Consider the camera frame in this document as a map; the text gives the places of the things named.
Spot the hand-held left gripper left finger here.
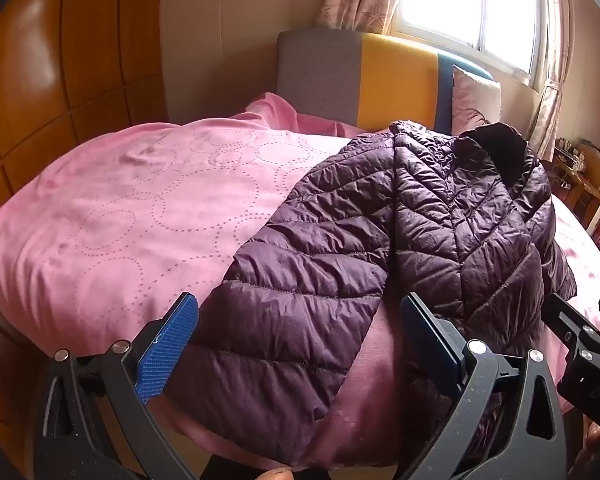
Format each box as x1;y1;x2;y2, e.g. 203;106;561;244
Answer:
32;291;201;480

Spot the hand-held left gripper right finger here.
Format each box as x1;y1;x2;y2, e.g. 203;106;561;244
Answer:
399;292;568;480

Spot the purple puffer jacket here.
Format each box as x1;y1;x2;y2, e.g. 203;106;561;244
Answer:
165;120;578;471

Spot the person's right hand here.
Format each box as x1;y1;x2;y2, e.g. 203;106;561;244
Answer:
582;422;600;463

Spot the wooden desk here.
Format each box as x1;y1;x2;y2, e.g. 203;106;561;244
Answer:
550;137;600;241

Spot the pink dotted bedsheet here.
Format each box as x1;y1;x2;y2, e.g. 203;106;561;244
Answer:
0;92;600;472

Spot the white deer print pillow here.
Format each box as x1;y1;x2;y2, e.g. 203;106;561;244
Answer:
451;65;502;133

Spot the grey yellow blue headboard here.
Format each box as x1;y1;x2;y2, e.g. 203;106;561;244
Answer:
276;29;496;136

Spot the wooden wardrobe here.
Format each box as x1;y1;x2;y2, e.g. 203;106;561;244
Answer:
0;0;171;231

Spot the bright sliding window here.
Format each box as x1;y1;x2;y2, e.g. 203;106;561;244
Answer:
395;0;551;78

